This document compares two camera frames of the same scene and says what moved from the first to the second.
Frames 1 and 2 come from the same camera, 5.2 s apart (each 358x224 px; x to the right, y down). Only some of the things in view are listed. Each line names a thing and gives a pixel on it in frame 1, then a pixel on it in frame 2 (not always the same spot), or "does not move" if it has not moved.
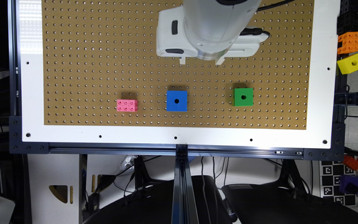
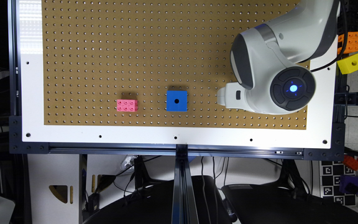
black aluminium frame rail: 334,151 does not move
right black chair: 271,203 does not move
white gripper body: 171,39 -> 233,96
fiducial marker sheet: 330,172 does not move
